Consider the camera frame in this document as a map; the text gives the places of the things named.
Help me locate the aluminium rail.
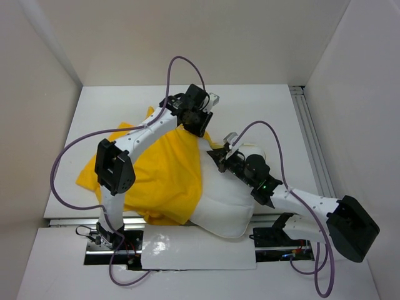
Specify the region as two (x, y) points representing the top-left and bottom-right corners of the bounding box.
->
(289, 86), (334, 196)
(49, 213), (282, 228)

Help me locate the white pillow with yellow edge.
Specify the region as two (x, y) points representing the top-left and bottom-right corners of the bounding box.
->
(189, 139), (256, 239)

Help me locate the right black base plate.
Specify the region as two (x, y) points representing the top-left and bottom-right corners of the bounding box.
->
(249, 227), (314, 263)

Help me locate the aluminium rail right side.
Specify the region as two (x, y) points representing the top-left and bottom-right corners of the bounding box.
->
(289, 86), (334, 196)

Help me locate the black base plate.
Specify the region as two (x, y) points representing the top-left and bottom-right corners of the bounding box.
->
(249, 227), (314, 263)
(83, 229), (144, 271)

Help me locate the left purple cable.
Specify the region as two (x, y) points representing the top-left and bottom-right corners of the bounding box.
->
(49, 56), (207, 287)

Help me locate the white cover plate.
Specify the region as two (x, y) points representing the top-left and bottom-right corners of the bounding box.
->
(141, 226), (256, 271)

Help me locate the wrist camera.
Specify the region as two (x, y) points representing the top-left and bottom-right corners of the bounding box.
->
(206, 92), (220, 110)
(223, 132), (238, 159)

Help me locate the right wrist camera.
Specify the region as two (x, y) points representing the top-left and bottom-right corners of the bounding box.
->
(223, 132), (238, 159)

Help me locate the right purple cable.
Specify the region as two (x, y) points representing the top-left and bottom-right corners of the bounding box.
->
(231, 121), (337, 298)

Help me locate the aluminium rail front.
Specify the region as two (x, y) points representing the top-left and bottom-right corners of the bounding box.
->
(49, 213), (282, 228)

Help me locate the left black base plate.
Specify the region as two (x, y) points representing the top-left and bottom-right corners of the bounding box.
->
(83, 229), (144, 271)

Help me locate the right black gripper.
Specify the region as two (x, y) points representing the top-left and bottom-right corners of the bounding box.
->
(207, 147), (255, 188)

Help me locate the purple cable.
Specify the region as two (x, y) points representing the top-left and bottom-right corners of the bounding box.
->
(231, 121), (337, 298)
(49, 56), (207, 287)

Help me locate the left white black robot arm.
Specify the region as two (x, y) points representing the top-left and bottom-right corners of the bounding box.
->
(94, 84), (219, 250)

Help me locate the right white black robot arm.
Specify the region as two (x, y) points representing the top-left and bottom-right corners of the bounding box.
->
(207, 148), (380, 263)

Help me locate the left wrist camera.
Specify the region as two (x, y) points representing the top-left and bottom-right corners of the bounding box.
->
(206, 92), (220, 110)

